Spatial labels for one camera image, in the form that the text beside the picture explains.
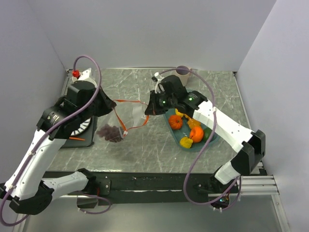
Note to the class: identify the white cup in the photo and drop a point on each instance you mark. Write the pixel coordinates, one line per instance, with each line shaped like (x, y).
(86, 75)

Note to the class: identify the yellow lemon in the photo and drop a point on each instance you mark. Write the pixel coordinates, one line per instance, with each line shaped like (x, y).
(186, 142)

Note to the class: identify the striped white plate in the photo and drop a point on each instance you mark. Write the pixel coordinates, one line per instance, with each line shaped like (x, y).
(82, 128)

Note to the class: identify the small orange pumpkin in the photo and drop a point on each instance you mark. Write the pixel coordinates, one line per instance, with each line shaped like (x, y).
(175, 122)

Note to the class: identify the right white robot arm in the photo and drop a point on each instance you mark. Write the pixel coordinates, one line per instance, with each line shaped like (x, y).
(249, 145)

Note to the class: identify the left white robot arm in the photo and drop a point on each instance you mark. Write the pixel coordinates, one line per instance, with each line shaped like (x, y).
(26, 190)

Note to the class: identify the beige mug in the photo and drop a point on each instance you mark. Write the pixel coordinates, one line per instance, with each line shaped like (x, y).
(183, 72)

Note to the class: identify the clear zip top bag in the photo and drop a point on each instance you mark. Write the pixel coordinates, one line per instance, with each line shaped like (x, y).
(128, 114)

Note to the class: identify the purple grape bunch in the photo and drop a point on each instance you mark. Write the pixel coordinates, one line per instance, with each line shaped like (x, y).
(110, 133)

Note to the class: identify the orange ginger root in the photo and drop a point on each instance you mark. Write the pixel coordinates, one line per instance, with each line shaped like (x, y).
(192, 122)

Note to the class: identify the orange plastic fork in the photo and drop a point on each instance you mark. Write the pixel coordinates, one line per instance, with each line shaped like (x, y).
(76, 138)

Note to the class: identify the orange tangerine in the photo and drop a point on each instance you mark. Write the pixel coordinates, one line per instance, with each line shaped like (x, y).
(196, 134)

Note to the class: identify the black tray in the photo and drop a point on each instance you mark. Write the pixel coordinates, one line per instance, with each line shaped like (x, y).
(88, 135)

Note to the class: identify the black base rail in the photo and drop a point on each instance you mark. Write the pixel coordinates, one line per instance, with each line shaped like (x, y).
(121, 187)

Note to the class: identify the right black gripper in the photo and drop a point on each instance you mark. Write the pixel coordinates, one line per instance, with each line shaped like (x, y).
(152, 109)

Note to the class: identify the green lime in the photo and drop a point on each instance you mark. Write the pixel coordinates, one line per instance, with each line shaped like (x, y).
(207, 133)

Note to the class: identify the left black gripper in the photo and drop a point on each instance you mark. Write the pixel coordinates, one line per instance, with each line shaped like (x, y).
(108, 104)

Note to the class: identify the yellow squash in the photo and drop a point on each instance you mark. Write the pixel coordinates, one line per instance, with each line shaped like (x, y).
(178, 113)

